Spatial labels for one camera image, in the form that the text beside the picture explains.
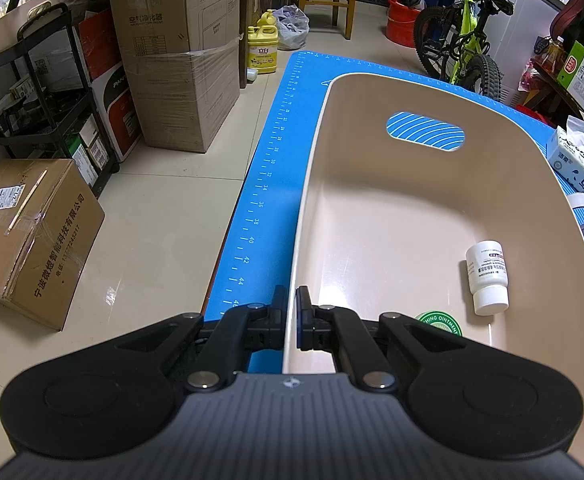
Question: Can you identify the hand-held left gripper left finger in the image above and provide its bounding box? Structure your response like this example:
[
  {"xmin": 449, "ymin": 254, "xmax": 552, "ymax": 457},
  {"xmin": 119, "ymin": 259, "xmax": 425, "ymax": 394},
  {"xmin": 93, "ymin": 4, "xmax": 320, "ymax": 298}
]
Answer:
[{"xmin": 114, "ymin": 285, "xmax": 287, "ymax": 394}]

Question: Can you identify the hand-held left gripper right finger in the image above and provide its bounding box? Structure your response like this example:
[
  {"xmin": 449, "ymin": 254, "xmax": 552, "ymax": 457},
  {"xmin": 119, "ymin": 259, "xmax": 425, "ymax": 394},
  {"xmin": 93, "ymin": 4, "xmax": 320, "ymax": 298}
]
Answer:
[{"xmin": 296, "ymin": 285, "xmax": 468, "ymax": 394}]

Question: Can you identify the white medicine bottle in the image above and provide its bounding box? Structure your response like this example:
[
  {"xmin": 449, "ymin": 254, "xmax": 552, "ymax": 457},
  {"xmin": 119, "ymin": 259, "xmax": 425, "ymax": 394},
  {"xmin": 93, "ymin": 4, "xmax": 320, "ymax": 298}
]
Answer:
[{"xmin": 464, "ymin": 241, "xmax": 511, "ymax": 317}]

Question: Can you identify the beige plastic basin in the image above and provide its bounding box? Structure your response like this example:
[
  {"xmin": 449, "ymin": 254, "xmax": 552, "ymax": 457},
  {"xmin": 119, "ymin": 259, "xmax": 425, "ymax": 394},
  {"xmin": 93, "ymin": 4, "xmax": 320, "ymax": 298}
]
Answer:
[{"xmin": 282, "ymin": 72, "xmax": 584, "ymax": 376}]

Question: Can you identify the green round ointment tin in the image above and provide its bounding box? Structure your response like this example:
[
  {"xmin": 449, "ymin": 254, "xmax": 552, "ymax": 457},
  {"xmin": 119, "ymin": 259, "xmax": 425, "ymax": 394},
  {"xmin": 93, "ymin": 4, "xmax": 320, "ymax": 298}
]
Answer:
[{"xmin": 414, "ymin": 310, "xmax": 464, "ymax": 337}]

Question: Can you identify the white tape roll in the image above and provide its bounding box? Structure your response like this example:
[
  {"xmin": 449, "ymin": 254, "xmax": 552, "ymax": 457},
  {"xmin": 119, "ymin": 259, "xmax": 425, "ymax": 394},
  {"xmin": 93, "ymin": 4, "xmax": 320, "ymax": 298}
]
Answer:
[{"xmin": 567, "ymin": 192, "xmax": 584, "ymax": 239}]

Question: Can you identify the white tissue pack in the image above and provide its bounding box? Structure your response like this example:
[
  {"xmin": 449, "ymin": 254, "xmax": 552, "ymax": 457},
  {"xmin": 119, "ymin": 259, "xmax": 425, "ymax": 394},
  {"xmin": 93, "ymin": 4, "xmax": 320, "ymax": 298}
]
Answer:
[{"xmin": 545, "ymin": 115, "xmax": 584, "ymax": 199}]

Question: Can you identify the blue silicone mat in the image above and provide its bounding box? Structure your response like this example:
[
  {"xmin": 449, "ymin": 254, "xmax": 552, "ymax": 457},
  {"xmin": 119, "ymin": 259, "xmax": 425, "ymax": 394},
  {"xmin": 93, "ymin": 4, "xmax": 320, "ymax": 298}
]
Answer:
[{"xmin": 204, "ymin": 51, "xmax": 584, "ymax": 480}]

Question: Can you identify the film-wrapped cardboard box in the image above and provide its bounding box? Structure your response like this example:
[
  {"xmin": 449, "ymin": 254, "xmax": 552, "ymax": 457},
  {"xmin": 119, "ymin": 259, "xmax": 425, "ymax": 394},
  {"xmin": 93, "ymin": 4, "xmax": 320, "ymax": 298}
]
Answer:
[{"xmin": 122, "ymin": 40, "xmax": 241, "ymax": 154}]

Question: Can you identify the taped brown cardboard box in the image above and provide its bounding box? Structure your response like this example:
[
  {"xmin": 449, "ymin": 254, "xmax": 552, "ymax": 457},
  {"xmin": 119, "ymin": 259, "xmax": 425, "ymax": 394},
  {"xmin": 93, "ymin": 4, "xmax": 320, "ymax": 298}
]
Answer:
[{"xmin": 0, "ymin": 158, "xmax": 106, "ymax": 332}]

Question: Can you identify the white and red appliance box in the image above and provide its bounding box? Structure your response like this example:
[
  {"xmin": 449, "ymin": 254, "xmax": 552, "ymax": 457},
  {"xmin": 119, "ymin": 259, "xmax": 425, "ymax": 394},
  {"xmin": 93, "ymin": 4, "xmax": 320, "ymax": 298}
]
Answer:
[{"xmin": 92, "ymin": 62, "xmax": 142, "ymax": 163}]

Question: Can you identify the yellow detergent jug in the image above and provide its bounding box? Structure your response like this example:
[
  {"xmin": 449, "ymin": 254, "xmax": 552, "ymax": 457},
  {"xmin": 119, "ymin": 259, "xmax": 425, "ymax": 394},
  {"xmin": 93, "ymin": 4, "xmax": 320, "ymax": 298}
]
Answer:
[{"xmin": 247, "ymin": 9, "xmax": 279, "ymax": 76}]

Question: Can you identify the white chest freezer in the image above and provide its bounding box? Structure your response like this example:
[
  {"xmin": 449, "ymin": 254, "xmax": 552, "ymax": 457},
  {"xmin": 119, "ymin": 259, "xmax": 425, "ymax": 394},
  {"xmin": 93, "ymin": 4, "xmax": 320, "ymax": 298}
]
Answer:
[{"xmin": 452, "ymin": 0, "xmax": 569, "ymax": 107}]

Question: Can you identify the green and black bicycle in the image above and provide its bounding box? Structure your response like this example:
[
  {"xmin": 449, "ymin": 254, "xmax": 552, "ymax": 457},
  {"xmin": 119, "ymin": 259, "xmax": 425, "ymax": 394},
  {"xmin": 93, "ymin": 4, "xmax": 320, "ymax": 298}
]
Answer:
[{"xmin": 414, "ymin": 0, "xmax": 516, "ymax": 107}]

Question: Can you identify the clear plastic bag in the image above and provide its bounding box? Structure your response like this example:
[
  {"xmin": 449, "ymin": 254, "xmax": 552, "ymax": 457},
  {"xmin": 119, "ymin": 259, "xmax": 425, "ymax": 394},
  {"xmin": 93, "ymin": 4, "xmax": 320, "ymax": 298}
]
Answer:
[{"xmin": 272, "ymin": 5, "xmax": 311, "ymax": 51}]

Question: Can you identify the red bucket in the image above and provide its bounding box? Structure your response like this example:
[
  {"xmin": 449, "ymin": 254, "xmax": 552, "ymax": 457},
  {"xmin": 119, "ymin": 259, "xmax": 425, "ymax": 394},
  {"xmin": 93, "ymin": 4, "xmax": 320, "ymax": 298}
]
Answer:
[{"xmin": 386, "ymin": 0, "xmax": 425, "ymax": 50}]

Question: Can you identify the black trolley rack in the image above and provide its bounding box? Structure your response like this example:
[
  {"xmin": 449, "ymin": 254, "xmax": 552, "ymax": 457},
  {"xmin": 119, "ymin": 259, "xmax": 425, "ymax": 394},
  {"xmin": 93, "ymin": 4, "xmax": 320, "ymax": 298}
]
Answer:
[{"xmin": 0, "ymin": 2, "xmax": 120, "ymax": 199}]

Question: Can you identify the brown printed cardboard box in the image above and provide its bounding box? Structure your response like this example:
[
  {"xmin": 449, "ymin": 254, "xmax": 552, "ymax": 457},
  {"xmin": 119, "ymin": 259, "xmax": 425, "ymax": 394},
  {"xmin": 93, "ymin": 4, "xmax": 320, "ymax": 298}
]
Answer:
[{"xmin": 108, "ymin": 0, "xmax": 243, "ymax": 58}]

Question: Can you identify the red cardboard box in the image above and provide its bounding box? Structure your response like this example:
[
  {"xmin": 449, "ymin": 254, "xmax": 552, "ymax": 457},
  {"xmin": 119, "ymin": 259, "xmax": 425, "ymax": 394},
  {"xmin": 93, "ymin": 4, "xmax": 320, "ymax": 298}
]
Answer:
[{"xmin": 78, "ymin": 9, "xmax": 122, "ymax": 82}]

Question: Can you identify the beige storage basket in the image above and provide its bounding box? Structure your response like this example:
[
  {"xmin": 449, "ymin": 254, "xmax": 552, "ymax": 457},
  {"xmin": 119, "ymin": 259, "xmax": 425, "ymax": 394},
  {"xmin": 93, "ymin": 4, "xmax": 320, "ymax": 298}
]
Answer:
[{"xmin": 0, "ymin": 0, "xmax": 68, "ymax": 67}]

